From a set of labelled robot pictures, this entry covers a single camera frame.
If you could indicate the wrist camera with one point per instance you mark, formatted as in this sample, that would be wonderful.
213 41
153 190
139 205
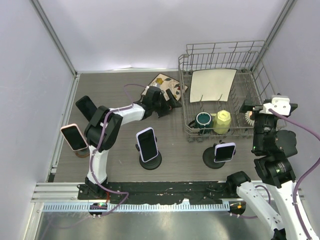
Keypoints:
150 89
278 103

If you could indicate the brown round phone stand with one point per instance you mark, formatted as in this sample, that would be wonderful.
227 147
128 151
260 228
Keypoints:
82 153

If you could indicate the white cable duct strip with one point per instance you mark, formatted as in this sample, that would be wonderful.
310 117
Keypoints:
91 207

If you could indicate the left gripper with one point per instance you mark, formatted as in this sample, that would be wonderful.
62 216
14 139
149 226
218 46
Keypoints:
166 109

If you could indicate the white square plate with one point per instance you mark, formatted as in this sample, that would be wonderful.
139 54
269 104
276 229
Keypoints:
211 85

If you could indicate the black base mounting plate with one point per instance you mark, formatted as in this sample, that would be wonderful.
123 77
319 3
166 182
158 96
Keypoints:
161 192

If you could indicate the purple case phone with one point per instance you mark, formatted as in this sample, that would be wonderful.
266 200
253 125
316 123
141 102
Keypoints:
147 144
224 152

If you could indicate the grey wire dish rack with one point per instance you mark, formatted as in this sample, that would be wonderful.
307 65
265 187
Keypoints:
251 77

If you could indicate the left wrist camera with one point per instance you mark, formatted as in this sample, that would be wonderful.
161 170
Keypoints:
150 89

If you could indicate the yellow faceted cup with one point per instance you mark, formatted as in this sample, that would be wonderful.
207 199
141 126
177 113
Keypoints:
221 122

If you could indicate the black round phone stand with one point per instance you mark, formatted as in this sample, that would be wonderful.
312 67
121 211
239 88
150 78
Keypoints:
208 158
152 164

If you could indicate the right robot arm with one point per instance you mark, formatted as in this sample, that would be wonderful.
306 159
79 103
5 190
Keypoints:
273 148

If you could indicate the pink case phone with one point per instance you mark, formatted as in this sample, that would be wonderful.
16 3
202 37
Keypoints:
74 137

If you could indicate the floral square plate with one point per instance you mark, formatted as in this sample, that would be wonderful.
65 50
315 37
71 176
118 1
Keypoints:
164 83

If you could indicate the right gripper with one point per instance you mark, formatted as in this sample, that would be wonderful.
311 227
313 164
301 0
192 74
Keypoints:
255 109

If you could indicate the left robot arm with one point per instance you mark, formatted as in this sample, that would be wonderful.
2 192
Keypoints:
102 131

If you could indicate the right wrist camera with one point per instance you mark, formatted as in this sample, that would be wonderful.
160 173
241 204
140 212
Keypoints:
278 103

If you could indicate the dark green mug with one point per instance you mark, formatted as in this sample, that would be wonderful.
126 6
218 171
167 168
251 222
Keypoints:
203 120

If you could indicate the black phone on white stand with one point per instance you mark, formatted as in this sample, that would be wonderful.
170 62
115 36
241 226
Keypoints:
86 107

